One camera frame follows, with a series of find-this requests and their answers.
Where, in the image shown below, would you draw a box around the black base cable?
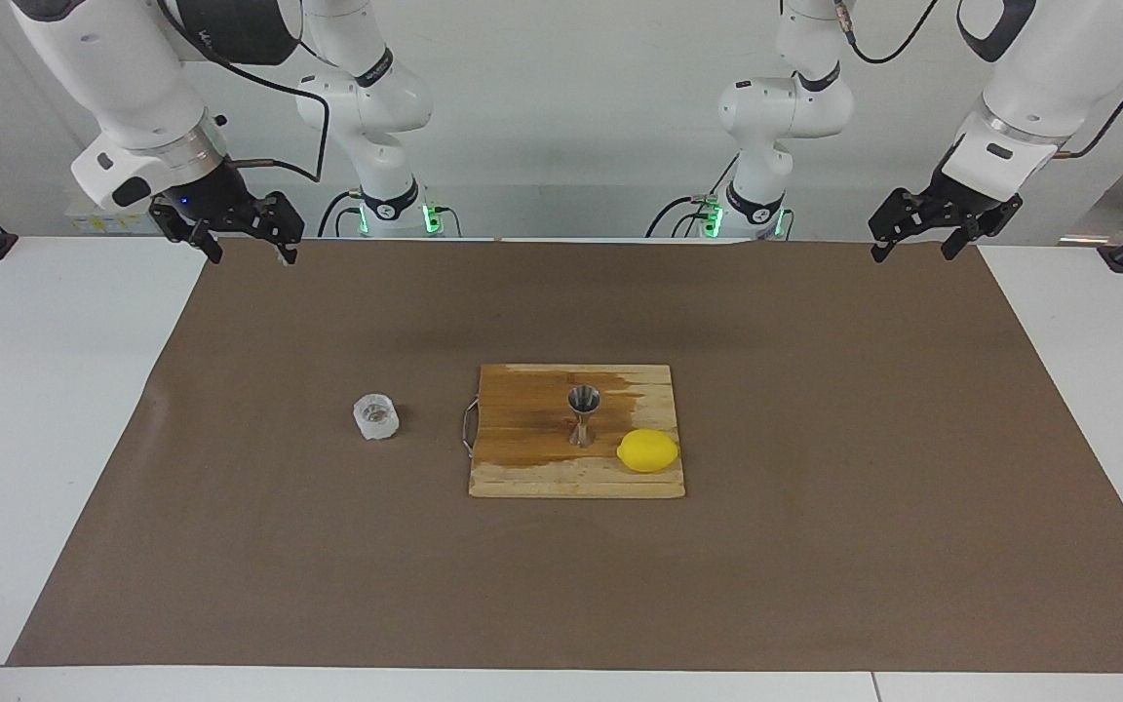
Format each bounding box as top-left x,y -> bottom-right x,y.
646,146 -> 740,238
316,190 -> 368,238

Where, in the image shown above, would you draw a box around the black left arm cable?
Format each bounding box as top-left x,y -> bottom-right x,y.
839,0 -> 1123,159

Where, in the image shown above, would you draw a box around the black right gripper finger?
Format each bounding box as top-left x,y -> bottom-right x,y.
148,200 -> 228,266
250,191 -> 306,266

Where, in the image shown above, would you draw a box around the clear glass cup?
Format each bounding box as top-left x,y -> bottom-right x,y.
352,393 -> 400,442

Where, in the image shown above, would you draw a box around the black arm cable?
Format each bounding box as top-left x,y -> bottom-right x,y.
157,0 -> 333,186
839,0 -> 1123,159

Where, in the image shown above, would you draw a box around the white yellow boxes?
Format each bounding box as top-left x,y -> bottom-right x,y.
64,203 -> 163,235

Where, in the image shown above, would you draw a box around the black left base cable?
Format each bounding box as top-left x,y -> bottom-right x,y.
646,146 -> 740,238

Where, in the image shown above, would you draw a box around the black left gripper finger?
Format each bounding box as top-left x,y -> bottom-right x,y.
867,187 -> 923,264
942,198 -> 1024,261

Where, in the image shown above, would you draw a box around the yellow lemon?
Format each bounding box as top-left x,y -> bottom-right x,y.
616,428 -> 681,475

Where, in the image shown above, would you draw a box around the steel cocktail jigger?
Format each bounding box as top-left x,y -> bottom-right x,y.
566,384 -> 602,449

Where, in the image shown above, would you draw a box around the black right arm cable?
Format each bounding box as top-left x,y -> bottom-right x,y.
157,0 -> 333,186

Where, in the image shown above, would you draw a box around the wooden cutting board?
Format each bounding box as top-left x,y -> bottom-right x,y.
461,364 -> 687,500

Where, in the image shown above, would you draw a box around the black right base cable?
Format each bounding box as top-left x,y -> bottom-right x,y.
316,190 -> 368,238

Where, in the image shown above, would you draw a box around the brown table mat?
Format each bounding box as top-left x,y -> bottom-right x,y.
6,237 -> 1123,674

